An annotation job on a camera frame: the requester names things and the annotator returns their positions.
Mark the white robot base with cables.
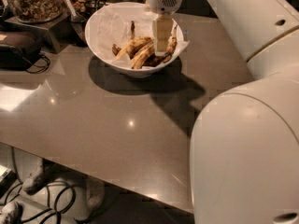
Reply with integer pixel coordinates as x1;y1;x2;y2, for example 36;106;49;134
0;147;105;224

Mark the spotted banana front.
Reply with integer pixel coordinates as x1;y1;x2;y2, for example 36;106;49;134
130;43;155;69

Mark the glass jar of nuts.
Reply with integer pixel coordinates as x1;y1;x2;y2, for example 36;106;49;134
7;0;63;23

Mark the spotted banana left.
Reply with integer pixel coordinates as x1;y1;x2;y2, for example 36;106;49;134
112;36;152;59

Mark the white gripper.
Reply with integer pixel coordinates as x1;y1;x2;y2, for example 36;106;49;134
146;0;182;56

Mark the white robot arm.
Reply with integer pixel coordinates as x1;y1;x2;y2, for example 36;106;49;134
190;0;299;224

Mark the white bowl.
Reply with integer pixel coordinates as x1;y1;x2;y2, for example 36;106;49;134
85;2;189;78

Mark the black device with cable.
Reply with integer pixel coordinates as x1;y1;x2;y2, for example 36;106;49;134
0;31;50;74

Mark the grey metal stand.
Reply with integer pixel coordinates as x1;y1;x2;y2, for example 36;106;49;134
5;10;76;53

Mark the metal scoop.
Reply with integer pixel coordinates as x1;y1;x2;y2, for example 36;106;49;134
64;0;87;46

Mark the spotted banana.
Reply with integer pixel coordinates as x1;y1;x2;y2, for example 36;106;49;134
144;26;178;67
112;36;152;59
130;43;155;69

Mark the spotted banana right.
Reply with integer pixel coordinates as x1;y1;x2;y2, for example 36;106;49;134
144;26;178;67

